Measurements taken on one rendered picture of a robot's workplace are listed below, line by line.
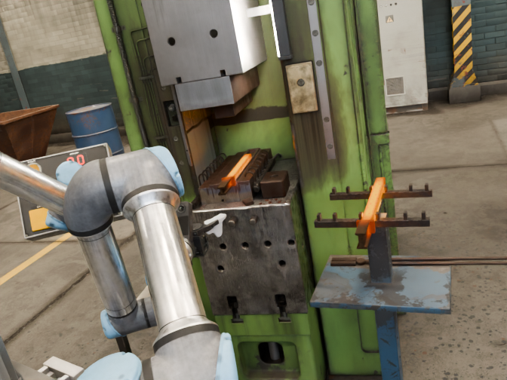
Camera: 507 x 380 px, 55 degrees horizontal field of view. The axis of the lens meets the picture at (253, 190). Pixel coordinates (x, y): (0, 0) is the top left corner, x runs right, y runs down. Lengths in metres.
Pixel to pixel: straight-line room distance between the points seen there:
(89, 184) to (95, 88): 8.44
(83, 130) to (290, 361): 4.73
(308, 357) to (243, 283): 0.40
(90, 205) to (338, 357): 1.50
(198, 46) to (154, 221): 0.87
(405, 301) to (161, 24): 1.16
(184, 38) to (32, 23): 8.39
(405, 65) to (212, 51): 5.39
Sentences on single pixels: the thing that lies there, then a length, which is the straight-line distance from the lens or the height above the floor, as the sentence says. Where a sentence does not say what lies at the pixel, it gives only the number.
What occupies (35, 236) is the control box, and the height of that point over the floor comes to 0.96.
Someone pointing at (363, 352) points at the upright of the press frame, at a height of 0.13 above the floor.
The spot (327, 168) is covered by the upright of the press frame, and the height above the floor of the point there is 0.96.
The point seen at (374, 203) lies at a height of 0.97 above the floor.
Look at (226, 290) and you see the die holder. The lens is 1.89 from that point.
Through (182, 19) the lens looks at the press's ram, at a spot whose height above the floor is 1.57.
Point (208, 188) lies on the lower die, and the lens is 1.79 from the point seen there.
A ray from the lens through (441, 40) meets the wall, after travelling 7.50.
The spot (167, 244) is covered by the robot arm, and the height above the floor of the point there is 1.16.
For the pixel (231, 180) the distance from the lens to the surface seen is 1.74.
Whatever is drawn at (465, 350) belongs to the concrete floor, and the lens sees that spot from 2.44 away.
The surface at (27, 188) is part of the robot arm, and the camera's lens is 1.24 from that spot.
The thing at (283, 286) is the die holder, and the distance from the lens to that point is 1.83.
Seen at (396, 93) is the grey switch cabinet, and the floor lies 0.28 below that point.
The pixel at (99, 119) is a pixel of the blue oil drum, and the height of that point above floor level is 0.75.
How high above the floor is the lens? 1.51
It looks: 19 degrees down
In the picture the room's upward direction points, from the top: 11 degrees counter-clockwise
